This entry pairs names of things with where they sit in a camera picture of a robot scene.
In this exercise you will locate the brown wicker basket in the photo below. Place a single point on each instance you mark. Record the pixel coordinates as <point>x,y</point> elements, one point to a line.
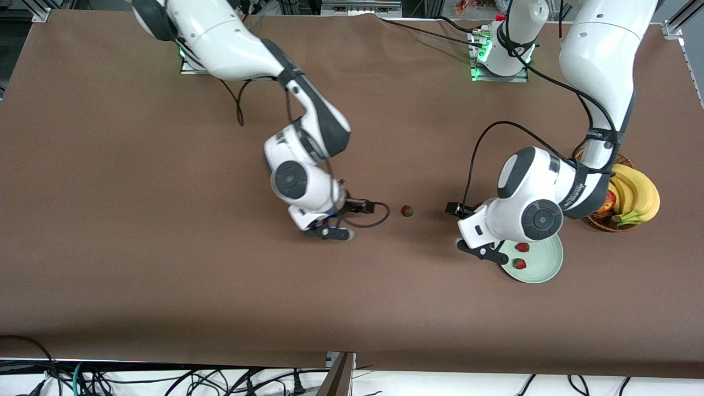
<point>599,224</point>

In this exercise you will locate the aluminium table post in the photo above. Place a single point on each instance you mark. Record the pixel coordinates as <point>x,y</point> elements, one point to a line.
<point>338,379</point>

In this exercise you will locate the black power plug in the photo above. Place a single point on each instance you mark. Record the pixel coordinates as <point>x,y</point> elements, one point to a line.
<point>297,388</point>

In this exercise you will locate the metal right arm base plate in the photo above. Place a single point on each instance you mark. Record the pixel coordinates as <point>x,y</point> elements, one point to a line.
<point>186,67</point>

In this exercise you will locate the grey metal device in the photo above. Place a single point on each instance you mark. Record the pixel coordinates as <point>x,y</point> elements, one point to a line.
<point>357,8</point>

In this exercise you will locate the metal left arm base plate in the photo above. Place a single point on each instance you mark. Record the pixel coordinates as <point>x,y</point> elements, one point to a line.
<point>520,78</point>

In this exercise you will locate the brown table cover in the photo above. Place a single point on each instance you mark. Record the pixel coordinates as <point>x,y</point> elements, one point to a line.
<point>330,286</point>

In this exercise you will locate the aluminium frame rail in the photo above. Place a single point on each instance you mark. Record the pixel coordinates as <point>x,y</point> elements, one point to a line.
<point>674,30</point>
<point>41,12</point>

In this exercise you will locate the pale green plate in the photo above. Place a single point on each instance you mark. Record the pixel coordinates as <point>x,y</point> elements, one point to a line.
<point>544,264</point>

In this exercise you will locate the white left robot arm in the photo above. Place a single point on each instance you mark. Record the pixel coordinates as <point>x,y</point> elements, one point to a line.
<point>599,55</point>

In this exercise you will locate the orange background object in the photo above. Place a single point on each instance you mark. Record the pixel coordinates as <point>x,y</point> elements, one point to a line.
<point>465,6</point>

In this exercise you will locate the large yellow banana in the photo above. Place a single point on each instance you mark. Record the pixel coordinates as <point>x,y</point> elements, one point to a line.
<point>648,192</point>

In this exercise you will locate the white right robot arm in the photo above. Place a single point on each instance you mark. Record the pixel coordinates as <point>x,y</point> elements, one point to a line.
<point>220,38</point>

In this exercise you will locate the red apple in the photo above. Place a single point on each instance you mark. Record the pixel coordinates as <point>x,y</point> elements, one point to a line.
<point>610,203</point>

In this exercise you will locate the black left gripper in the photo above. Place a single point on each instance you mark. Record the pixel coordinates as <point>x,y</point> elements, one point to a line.
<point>465,212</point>

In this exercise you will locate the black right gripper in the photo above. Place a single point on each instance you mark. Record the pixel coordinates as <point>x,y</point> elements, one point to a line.
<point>352,206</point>

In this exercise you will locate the red strawberry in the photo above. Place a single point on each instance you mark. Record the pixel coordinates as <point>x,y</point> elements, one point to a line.
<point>522,247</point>
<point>407,210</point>
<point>520,263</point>

